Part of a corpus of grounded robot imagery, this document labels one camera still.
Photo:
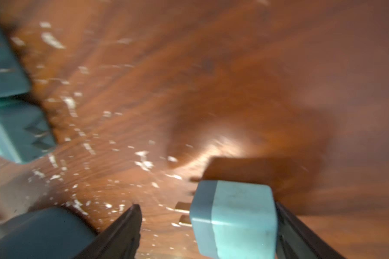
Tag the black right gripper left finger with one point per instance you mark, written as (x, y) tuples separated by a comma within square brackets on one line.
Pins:
[(119, 241)]

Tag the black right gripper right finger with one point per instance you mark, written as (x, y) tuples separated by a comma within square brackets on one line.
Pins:
[(295, 240)]

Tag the teal plug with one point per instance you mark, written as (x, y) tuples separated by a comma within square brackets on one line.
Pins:
[(25, 134), (232, 220), (13, 78)]

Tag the dark teal storage box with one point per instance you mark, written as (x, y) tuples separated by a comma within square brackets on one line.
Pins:
[(52, 233)]

